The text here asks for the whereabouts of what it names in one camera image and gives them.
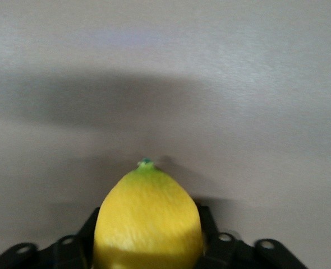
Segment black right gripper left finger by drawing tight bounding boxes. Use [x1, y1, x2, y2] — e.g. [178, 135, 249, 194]
[0, 206, 101, 269]

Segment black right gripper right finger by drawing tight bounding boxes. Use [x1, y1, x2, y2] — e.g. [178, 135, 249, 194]
[197, 205, 309, 269]

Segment yellow lemon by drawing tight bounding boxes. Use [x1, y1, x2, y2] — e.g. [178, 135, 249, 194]
[92, 157, 205, 269]

